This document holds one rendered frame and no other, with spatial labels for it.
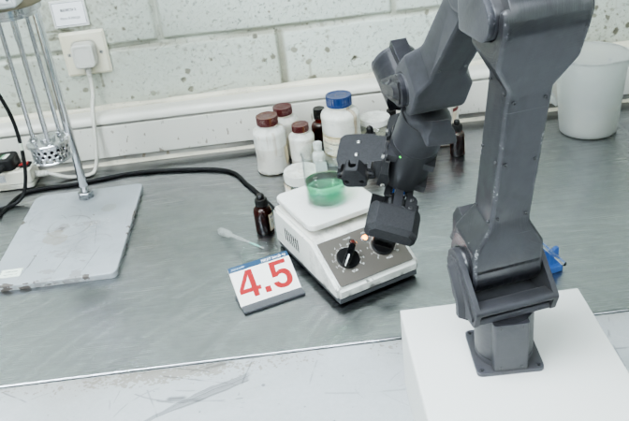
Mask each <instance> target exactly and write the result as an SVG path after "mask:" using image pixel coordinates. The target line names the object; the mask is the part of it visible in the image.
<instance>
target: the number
mask: <svg viewBox="0 0 629 421"><path fill-rule="evenodd" d="M231 275H232V278H233V281H234V283H235V285H236V288H237V291H238V293H239V296H240V299H241V302H244V301H247V300H250V299H253V298H258V297H261V296H264V295H267V294H269V293H272V292H275V291H278V290H281V289H284V288H287V287H289V286H292V285H295V284H298V282H297V279H296V277H295V274H294V272H293V269H292V268H291V265H290V263H289V260H288V258H287V256H283V257H280V258H277V259H274V260H271V261H269V262H266V263H263V264H259V265H256V266H253V267H250V268H248V269H243V270H240V271H236V272H233V273H231Z"/></svg>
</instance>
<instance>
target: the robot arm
mask: <svg viewBox="0 0 629 421"><path fill-rule="evenodd" d="M594 6H595V1H594V0H443V1H442V3H441V5H440V7H439V9H438V11H437V13H436V16H435V18H434V20H433V22H432V26H431V28H430V30H429V33H428V34H427V36H426V38H425V40H424V43H423V44H422V45H421V47H419V48H417V49H415V48H414V47H412V46H410V45H409V43H408V41H407V39H406V37H405V38H400V39H395V40H390V42H389V47H388V48H386V49H384V50H383V51H381V52H380V53H378V55H377V56H376V57H375V58H374V60H373V61H372V70H373V73H374V76H375V78H376V80H377V83H378V85H379V87H380V90H381V93H382V95H383V97H384V98H385V101H386V103H387V105H388V108H389V109H390V110H394V109H396V110H400V113H396V114H393V115H390V116H389V119H388V126H387V128H386V132H385V133H386V134H385V135H384V136H377V135H376V134H350V135H344V136H343V137H341V139H340V143H339V148H338V152H337V156H336V161H337V164H338V172H337V178H338V179H341V180H342V181H343V184H344V185H345V186H346V187H364V186H366V185H367V182H368V180H369V179H374V178H377V183H376V185H379V186H381V187H385V191H384V196H380V195H376V194H372V197H371V202H370V206H369V210H368V214H367V219H366V223H365V227H364V232H365V234H366V235H368V236H372V237H375V238H379V239H382V240H388V241H392V242H396V243H399V244H402V245H406V246H412V245H414V244H415V242H416V240H417V235H418V230H419V224H420V214H419V212H418V208H419V206H417V199H416V198H415V197H414V196H413V193H414V191H418V192H421V193H424V191H425V189H426V184H427V179H428V177H427V176H428V174H429V172H433V171H434V168H435V163H436V157H437V153H438V151H439V149H440V146H441V145H446V144H453V143H456V142H457V138H456V132H455V130H454V128H453V126H452V124H451V121H452V117H451V114H450V111H449V110H448V108H452V107H456V106H460V105H462V104H464V102H465V100H466V98H467V96H468V94H469V91H470V89H471V86H472V83H473V82H472V79H471V76H470V73H469V69H468V67H469V64H470V63H471V62H472V60H473V58H474V57H475V54H476V53H477V52H478V53H479V55H480V56H481V58H482V60H483V61H484V63H485V64H486V66H487V68H488V69H489V71H490V76H489V87H488V95H487V104H486V111H485V120H484V128H483V137H482V144H481V154H480V162H479V170H478V179H477V187H476V195H475V203H472V204H468V205H464V206H459V207H457V208H456V209H455V210H454V212H453V225H452V232H451V234H450V238H451V239H452V241H451V248H450V249H449V250H448V254H447V258H446V259H447V265H446V267H447V271H448V275H449V279H450V282H451V288H452V294H453V297H454V299H455V301H456V314H457V316H458V317H459V318H461V319H464V320H466V321H467V320H468V321H469V322H470V324H471V325H472V327H473V328H474V330H467V331H466V332H465V338H466V340H467V344H468V347H469V350H470V353H471V356H472V359H473V362H474V365H475V371H476V374H477V375H478V376H479V377H489V376H498V375H507V374H516V373H524V372H534V371H541V370H543V369H544V363H543V360H542V358H541V356H540V354H539V352H538V350H537V347H536V345H535V343H534V312H535V311H539V310H543V309H546V308H550V309H551V308H554V307H556V304H557V302H558V299H559V292H558V289H557V286H556V283H555V281H554V279H553V276H552V273H551V270H550V267H549V262H548V260H547V257H546V254H545V252H544V249H543V239H542V237H541V236H540V234H539V233H538V231H537V230H536V228H535V227H534V225H533V223H532V222H531V220H530V211H531V206H532V200H533V195H534V186H535V180H536V174H537V170H538V164H539V159H540V154H541V148H542V143H543V137H544V133H545V127H546V121H547V117H548V111H549V101H550V96H551V91H552V87H553V84H554V83H555V82H556V80H557V79H558V78H559V77H560V76H561V75H562V74H563V73H564V71H565V70H566V69H567V68H568V67H569V66H570V65H571V64H572V63H573V62H574V61H575V60H576V59H577V58H578V56H579V55H580V53H581V50H582V47H583V44H584V41H585V38H586V35H587V33H588V30H589V27H590V24H591V21H592V15H593V12H594ZM405 197H406V198H405Z"/></svg>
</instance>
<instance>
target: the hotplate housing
mask: <svg viewBox="0 0 629 421"><path fill-rule="evenodd" d="M273 213H274V220H275V225H276V232H277V239H278V240H279V241H280V244H281V245H282V246H283V247H284V248H285V249H286V250H287V251H288V252H289V253H290V254H291V255H292V256H293V257H294V258H295V259H296V260H297V261H298V262H299V263H300V264H301V265H302V266H303V267H304V268H305V269H306V270H307V271H308V272H309V273H310V274H311V275H312V276H313V277H314V278H315V279H316V280H317V281H318V282H319V283H320V284H321V285H322V286H323V287H324V288H325V289H326V290H327V291H328V292H329V293H330V294H331V295H332V296H333V297H334V298H335V299H336V300H337V301H338V302H339V303H340V304H343V303H346V302H347V301H350V300H352V299H355V298H358V297H361V296H363V295H366V294H368V293H371V292H372V291H375V290H377V289H380V288H382V287H384V286H387V285H389V284H392V283H396V282H397V281H400V280H402V279H405V278H407V277H409V276H412V275H414V274H417V258H416V257H415V255H414V253H413V252H412V250H411V249H410V247H409V246H406V245H405V246H406V248H407V249H408V251H409V252H410V254H411V255H412V256H413V259H412V260H410V261H408V262H405V263H402V264H400V265H398V266H396V267H393V268H391V269H387V270H384V271H382V272H379V273H377V274H374V275H373V276H370V277H368V278H365V279H363V280H360V281H358V282H355V283H351V284H349V285H347V286H345V287H341V286H340V285H339V284H338V282H337V280H336V278H335V277H334V275H333V273H332V271H331V270H330V268H329V265H328V264H327V262H326V260H325V258H324V257H323V255H322V254H321V252H320V250H319V249H318V247H317V245H316V244H319V243H322V242H324V241H327V240H331V239H334V238H337V237H339V236H341V235H344V234H347V233H349V232H352V231H355V230H357V229H360V228H362V227H365V223H366V219H367V214H368V212H367V213H364V214H361V215H359V216H357V217H354V218H351V219H348V220H345V221H343V222H340V223H338V224H335V225H331V226H328V227H325V228H323V229H320V230H317V231H309V230H307V229H306V228H305V227H304V226H303V225H302V224H301V223H300V222H298V221H297V220H296V219H295V218H294V217H293V216H292V215H291V214H290V213H289V212H288V211H286V210H285V209H284V208H283V207H282V206H281V205H278V206H275V210H273Z"/></svg>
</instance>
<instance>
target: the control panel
mask: <svg viewBox="0 0 629 421"><path fill-rule="evenodd" d="M363 235H366V234H365V232H364V227H362V228H360V229H357V230H355V231H352V232H349V233H347V234H344V235H341V236H339V237H337V238H334V239H331V240H327V241H324V242H322V243H319V244H316V245H317V247H318V249H319V250H320V252H321V254H322V255H323V257H324V258H325V260H326V262H327V264H328V265H329V268H330V270H331V271H332V273H333V275H334V277H335V278H336V280H337V282H338V284H339V285H340V286H341V287H345V286H347V285H349V284H351V283H355V282H358V281H360V280H363V279H365V278H368V277H370V276H373V275H374V274H377V273H379V272H382V271H384V270H387V269H391V268H393V267H396V266H398V265H400V264H402V263H405V262H408V261H410V260H412V259H413V256H412V255H411V254H410V252H409V251H408V249H407V248H406V246H405V245H402V244H399V243H395V246H394V248H393V251H392V252H391V253H390V254H378V253H377V252H375V251H374V250H373V247H372V239H373V237H372V236H368V235H366V236H367V237H368V238H367V239H366V240H364V239H363V238H362V236H363ZM350 240H354V241H355V244H356V247H355V250H356V251H357V252H358V255H359V262H358V264H357V265H356V266H355V267H354V268H351V269H347V268H344V267H342V266H341V265H340V264H339V263H338V261H337V258H336V256H337V253H338V252H339V250H341V249H342V248H345V247H348V246H349V244H350V242H349V241H350Z"/></svg>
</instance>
